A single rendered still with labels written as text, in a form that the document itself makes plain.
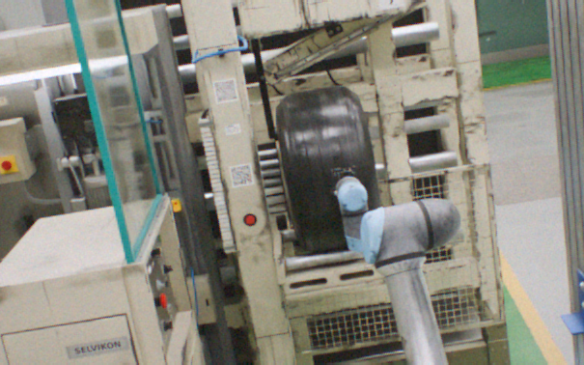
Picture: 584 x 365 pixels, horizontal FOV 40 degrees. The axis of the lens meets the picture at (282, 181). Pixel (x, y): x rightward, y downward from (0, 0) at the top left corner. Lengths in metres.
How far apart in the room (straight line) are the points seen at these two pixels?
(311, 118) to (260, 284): 0.63
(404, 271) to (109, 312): 0.70
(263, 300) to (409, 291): 1.13
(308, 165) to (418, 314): 0.86
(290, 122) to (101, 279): 0.92
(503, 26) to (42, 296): 10.32
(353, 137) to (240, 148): 0.39
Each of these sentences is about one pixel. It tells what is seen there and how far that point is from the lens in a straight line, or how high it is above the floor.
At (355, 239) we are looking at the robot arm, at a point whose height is 1.13.
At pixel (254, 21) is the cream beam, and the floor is 1.70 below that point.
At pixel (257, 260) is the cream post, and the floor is 0.91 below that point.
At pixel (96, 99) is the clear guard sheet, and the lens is 1.80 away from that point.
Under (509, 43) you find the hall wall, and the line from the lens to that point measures 11.86.
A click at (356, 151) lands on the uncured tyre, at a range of 2.49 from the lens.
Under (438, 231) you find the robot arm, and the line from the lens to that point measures 1.79.
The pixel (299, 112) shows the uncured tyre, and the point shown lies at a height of 1.41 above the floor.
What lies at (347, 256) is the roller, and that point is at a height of 0.90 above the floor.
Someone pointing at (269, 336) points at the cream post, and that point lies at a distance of 2.88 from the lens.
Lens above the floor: 1.88
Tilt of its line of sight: 15 degrees down
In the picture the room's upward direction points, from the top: 10 degrees counter-clockwise
